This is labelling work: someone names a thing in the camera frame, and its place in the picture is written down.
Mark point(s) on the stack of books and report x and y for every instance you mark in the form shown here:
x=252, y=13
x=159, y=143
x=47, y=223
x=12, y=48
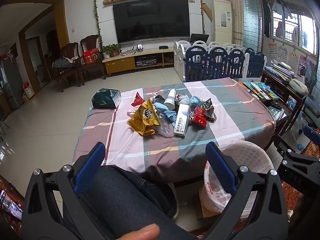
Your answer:
x=262, y=91

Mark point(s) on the white plastic bag wad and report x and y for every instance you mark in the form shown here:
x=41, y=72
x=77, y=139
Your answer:
x=182, y=99

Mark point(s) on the wooden tv cabinet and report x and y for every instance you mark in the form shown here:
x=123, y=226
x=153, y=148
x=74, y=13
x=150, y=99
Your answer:
x=139, y=60

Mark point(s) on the large black television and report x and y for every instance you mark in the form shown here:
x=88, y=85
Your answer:
x=149, y=19

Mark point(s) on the yellow chip bag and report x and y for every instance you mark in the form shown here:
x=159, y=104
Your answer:
x=145, y=119

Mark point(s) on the potted green plant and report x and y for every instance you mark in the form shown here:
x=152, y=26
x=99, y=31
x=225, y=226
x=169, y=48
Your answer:
x=111, y=50

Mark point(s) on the white standing air conditioner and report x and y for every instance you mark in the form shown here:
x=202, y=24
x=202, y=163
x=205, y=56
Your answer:
x=222, y=21

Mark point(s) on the dark green gift bag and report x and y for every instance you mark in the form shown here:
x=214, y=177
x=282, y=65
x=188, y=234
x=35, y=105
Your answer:
x=106, y=98

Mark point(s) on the beige curtain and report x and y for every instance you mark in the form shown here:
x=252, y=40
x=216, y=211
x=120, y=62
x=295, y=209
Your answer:
x=238, y=21

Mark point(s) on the blue white baby fence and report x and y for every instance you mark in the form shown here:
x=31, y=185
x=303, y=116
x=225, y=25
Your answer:
x=199, y=61

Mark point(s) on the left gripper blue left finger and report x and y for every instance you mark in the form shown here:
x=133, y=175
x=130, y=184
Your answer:
x=87, y=166

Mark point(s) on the dark green wrapper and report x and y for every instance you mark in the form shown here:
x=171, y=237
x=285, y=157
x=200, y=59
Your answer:
x=158, y=98

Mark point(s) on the dark wooden armchair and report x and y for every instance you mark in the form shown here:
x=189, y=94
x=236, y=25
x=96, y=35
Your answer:
x=71, y=62

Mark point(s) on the clear printed plastic bag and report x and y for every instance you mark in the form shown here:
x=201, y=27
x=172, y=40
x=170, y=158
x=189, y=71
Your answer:
x=165, y=128

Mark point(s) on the person's dark jeans leg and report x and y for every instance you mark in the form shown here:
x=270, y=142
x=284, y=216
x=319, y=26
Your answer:
x=120, y=202

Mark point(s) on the green brown snack pouch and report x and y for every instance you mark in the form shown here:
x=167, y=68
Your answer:
x=209, y=110

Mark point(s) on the red paper bag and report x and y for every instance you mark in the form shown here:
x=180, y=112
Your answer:
x=138, y=100

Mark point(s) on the white blue ointment box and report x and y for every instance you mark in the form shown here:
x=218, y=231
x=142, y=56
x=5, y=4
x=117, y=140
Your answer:
x=182, y=120

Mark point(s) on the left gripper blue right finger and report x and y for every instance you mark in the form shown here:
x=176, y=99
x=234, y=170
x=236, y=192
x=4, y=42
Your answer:
x=219, y=164

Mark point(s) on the white paper cup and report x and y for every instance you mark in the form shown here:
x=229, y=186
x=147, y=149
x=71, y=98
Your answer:
x=170, y=100

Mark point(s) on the wooden side shelf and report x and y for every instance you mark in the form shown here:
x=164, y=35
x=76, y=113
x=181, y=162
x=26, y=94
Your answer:
x=290, y=101

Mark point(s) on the red gift box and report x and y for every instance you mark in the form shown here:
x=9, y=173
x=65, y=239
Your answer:
x=91, y=56

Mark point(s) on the person's left thumb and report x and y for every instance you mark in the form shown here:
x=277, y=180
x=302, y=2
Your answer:
x=149, y=232

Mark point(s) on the light blue face mask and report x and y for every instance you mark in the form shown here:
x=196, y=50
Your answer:
x=196, y=101

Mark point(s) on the blue textured cloth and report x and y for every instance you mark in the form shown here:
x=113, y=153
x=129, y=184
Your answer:
x=170, y=115

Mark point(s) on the red cigarette carton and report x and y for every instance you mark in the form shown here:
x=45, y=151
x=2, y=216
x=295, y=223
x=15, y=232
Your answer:
x=198, y=117

